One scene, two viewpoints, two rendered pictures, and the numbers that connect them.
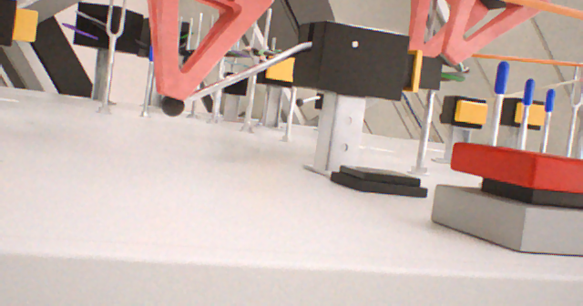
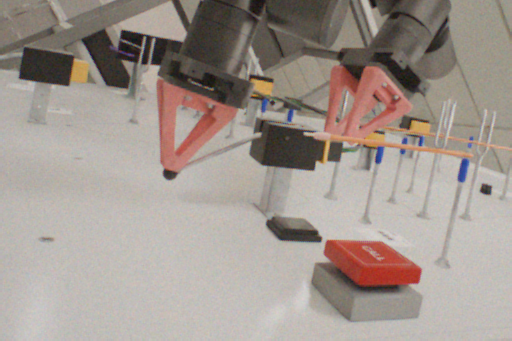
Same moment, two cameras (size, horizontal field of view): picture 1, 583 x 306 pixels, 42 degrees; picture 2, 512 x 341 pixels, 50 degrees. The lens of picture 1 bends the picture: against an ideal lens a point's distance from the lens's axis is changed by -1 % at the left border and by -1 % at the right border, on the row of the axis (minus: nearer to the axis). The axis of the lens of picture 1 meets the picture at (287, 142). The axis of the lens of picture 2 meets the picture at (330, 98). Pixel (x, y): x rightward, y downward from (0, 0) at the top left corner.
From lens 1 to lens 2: 0.13 m
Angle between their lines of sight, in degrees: 6
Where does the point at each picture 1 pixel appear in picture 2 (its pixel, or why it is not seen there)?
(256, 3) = (225, 116)
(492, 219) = (338, 297)
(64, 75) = (109, 69)
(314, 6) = not seen: hidden behind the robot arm
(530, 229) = (356, 309)
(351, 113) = (283, 177)
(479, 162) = (336, 258)
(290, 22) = (272, 38)
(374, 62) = (299, 148)
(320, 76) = (264, 157)
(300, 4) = not seen: hidden behind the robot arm
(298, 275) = not seen: outside the picture
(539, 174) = (364, 278)
